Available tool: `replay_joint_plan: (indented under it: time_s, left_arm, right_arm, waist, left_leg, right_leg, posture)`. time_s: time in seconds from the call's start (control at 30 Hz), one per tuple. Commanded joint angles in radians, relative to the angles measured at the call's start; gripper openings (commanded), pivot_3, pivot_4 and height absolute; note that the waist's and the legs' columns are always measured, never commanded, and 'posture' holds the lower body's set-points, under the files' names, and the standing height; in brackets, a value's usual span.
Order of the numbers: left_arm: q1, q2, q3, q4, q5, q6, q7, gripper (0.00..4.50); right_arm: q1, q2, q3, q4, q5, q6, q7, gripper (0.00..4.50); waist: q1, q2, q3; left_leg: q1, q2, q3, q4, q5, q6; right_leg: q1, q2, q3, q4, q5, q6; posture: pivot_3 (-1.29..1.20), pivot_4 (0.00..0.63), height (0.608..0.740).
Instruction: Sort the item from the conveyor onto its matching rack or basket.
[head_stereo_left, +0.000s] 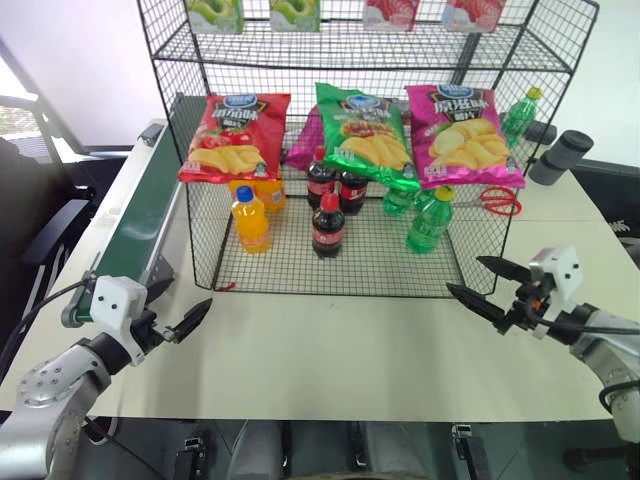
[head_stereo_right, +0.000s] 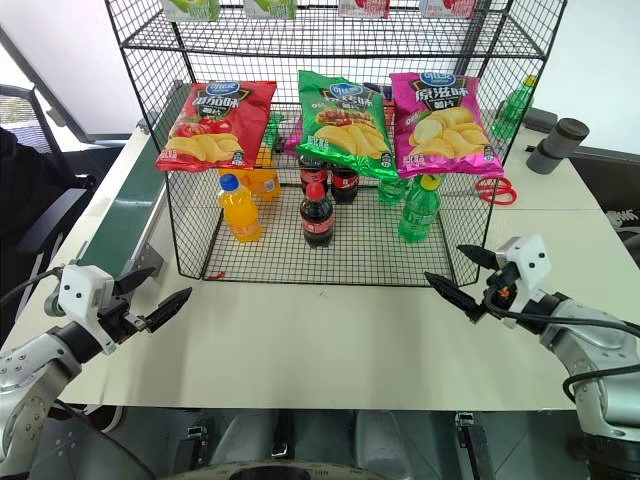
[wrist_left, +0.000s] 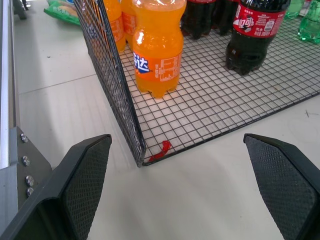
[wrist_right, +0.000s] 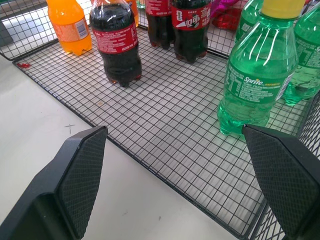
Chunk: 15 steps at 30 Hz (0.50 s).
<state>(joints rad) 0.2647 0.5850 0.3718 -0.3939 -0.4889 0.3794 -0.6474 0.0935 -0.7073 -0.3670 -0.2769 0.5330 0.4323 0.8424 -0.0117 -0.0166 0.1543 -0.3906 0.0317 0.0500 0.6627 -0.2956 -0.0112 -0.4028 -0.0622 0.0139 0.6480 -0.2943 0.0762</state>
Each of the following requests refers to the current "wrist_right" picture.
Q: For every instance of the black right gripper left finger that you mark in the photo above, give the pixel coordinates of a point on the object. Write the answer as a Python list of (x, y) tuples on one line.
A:
[(57, 190)]

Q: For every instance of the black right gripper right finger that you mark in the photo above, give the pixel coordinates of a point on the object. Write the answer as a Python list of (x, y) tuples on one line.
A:
[(282, 180)]

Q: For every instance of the green Sprite bottle yellow cap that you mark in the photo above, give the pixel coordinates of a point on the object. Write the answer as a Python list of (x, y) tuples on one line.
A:
[(257, 75)]

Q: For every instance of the cola bottle red label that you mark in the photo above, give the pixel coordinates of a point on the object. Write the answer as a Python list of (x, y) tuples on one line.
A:
[(158, 22), (117, 42), (191, 30)]

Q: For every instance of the orange soda bottle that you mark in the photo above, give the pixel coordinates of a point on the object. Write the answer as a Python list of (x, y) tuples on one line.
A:
[(134, 10), (68, 27)]

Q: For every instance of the red snack bag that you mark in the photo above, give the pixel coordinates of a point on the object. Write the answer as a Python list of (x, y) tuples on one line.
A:
[(226, 19)]

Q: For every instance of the pink snack bag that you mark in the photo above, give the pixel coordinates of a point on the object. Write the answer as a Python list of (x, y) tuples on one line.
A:
[(225, 5)]

